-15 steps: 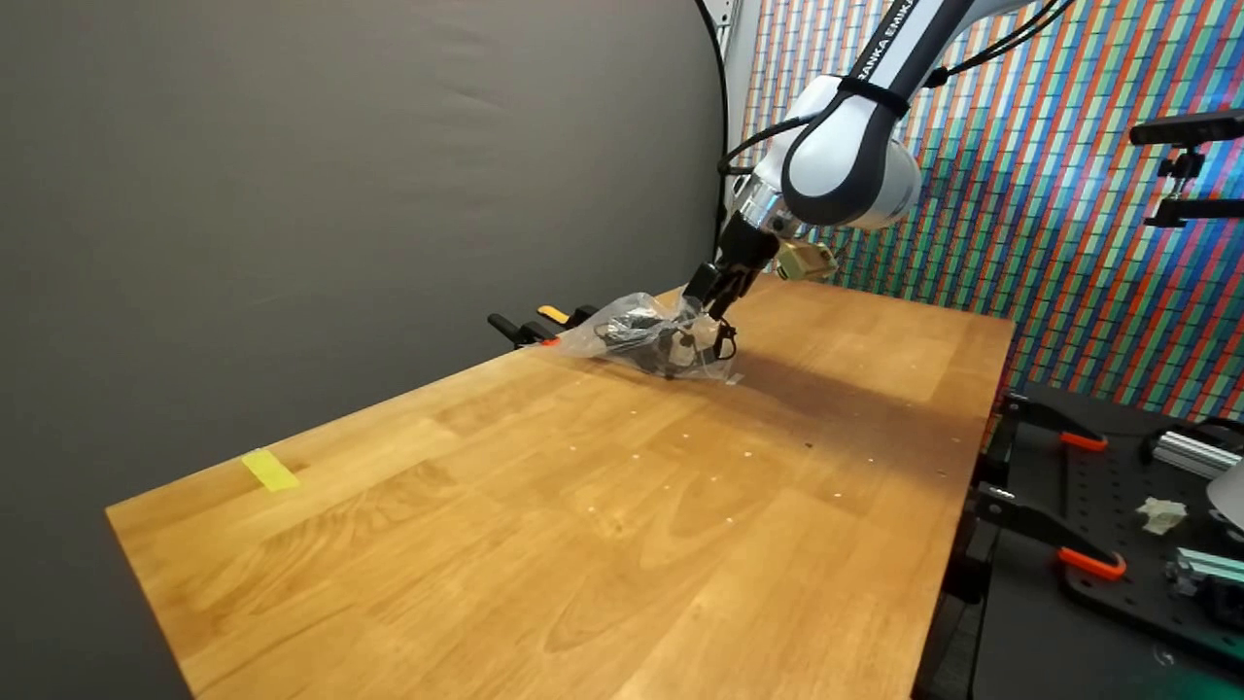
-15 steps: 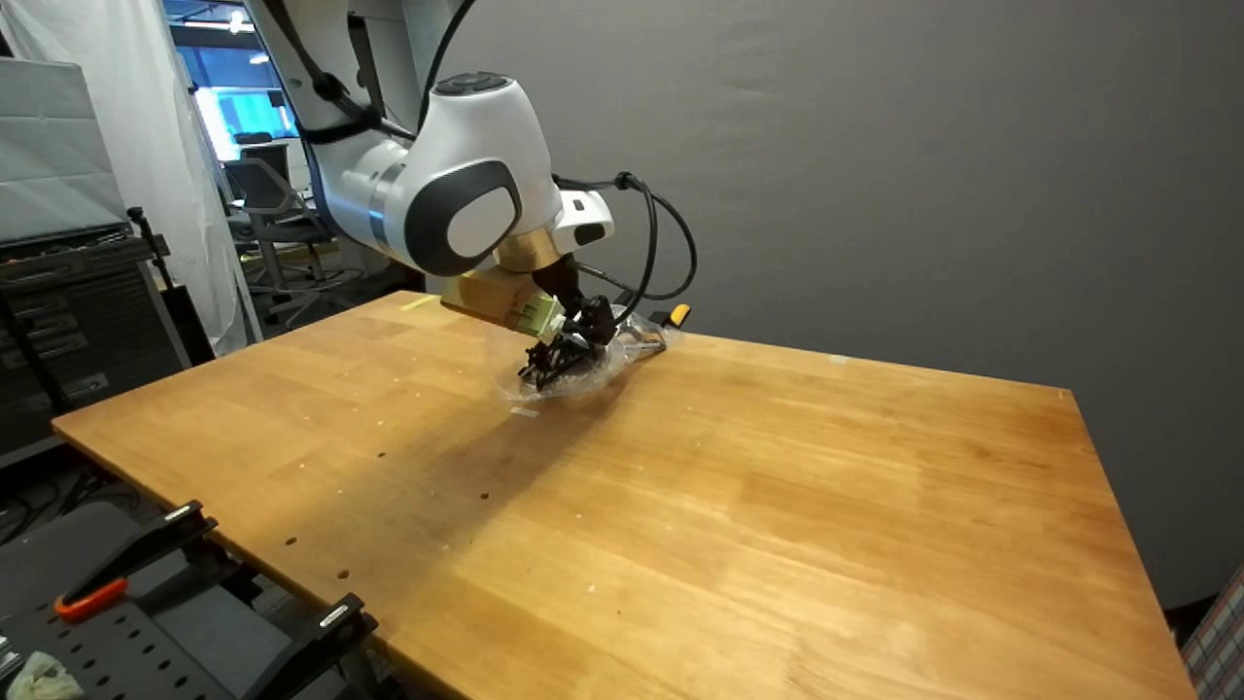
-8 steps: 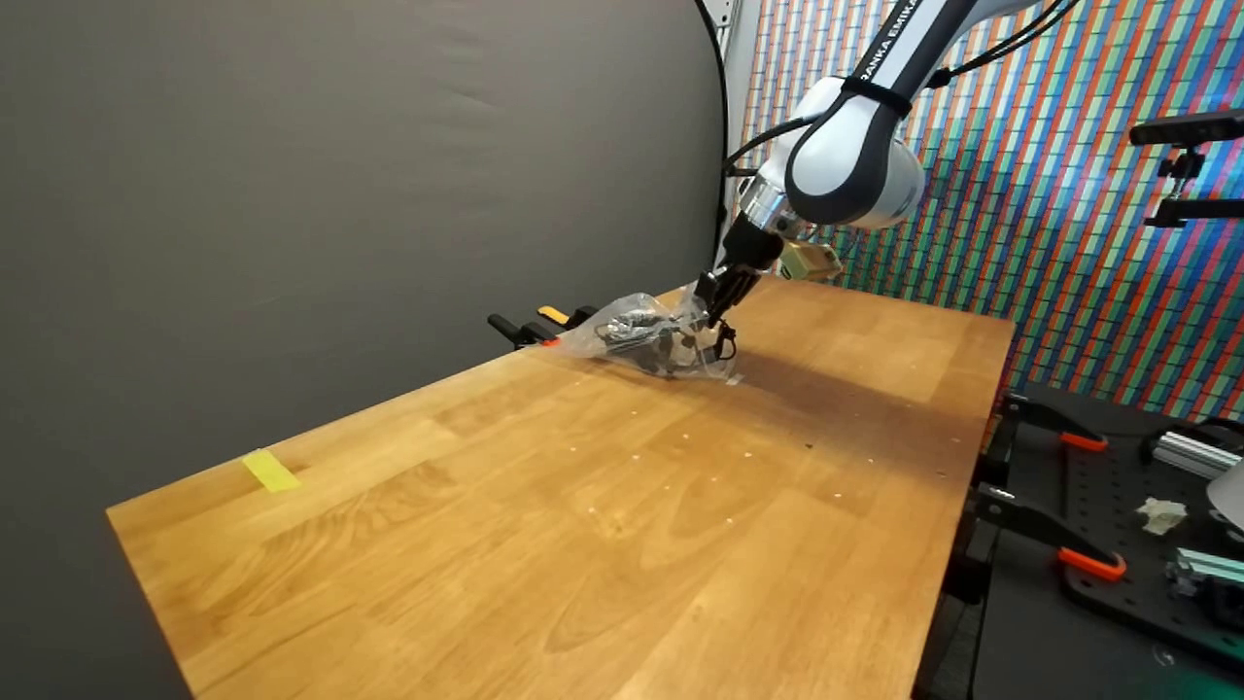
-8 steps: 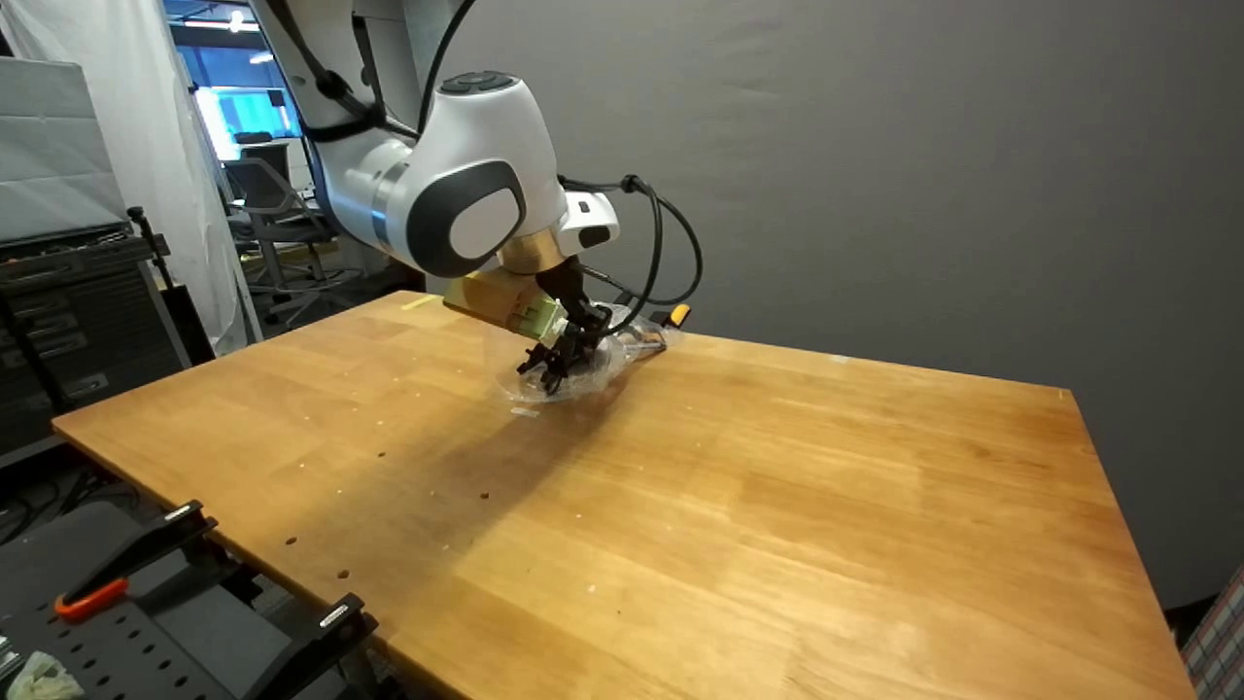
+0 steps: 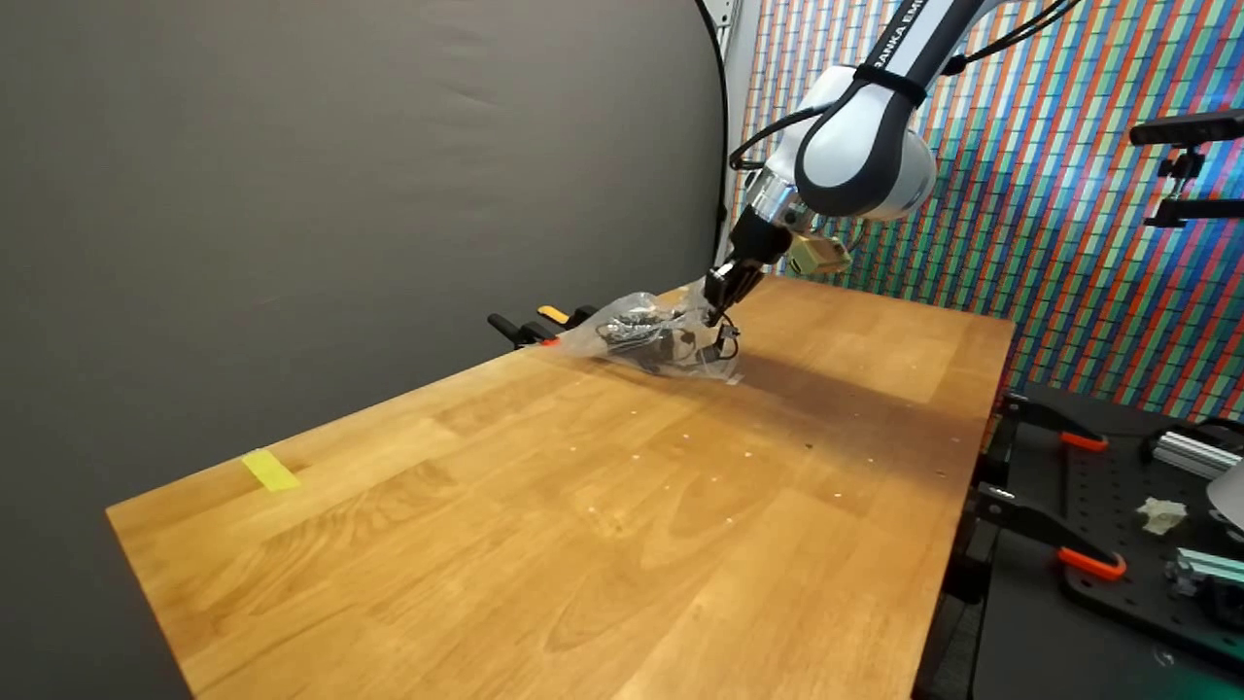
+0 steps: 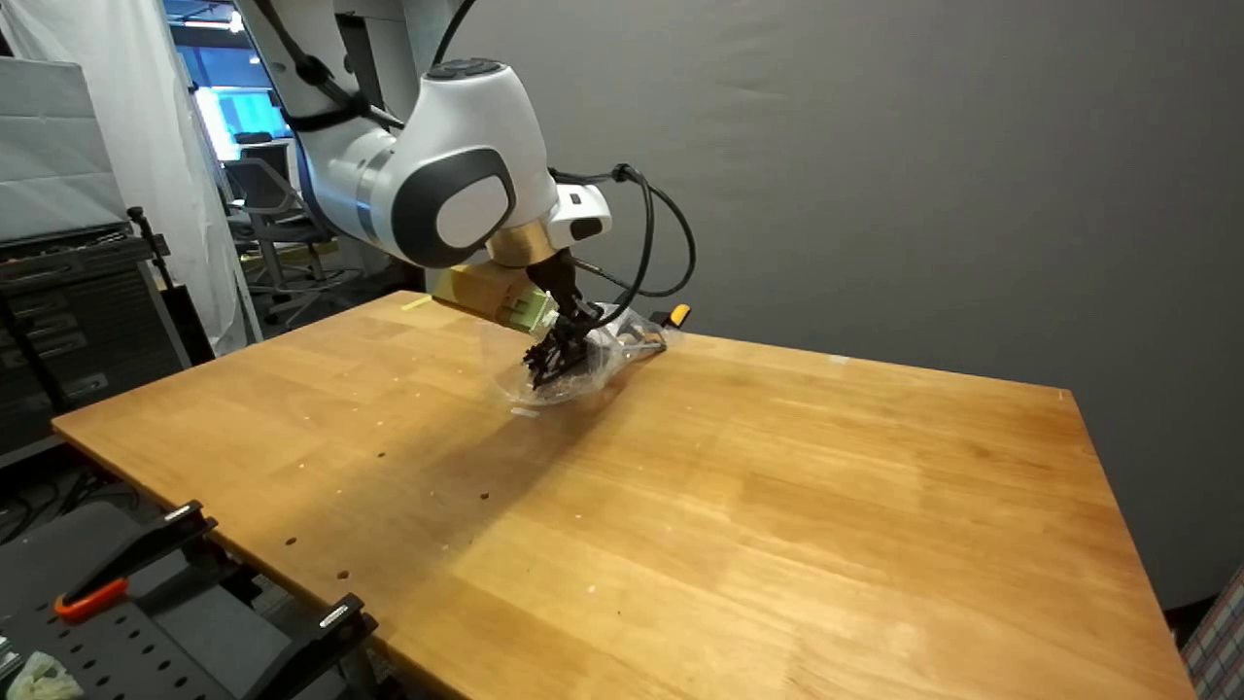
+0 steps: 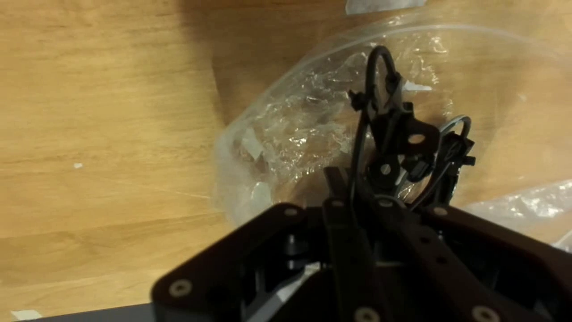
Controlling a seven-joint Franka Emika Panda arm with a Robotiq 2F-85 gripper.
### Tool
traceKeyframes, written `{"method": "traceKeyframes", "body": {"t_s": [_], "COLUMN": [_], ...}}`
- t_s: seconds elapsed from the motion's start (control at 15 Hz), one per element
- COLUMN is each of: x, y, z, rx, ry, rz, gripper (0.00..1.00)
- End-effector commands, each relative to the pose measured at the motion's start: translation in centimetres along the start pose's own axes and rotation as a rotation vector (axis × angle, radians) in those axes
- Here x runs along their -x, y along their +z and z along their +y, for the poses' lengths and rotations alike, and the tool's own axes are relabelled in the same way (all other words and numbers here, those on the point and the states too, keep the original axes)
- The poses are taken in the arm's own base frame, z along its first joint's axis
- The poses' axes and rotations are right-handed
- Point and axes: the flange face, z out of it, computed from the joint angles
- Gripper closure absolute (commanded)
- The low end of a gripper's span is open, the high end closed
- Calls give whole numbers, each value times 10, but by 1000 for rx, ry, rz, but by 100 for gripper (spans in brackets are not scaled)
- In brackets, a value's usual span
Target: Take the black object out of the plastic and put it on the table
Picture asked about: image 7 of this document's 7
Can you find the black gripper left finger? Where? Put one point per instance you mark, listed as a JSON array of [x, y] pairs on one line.
[[257, 262]]

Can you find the clear plastic bag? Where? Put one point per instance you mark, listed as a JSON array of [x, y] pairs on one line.
[[287, 131]]

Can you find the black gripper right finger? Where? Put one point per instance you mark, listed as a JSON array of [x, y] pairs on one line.
[[476, 262]]

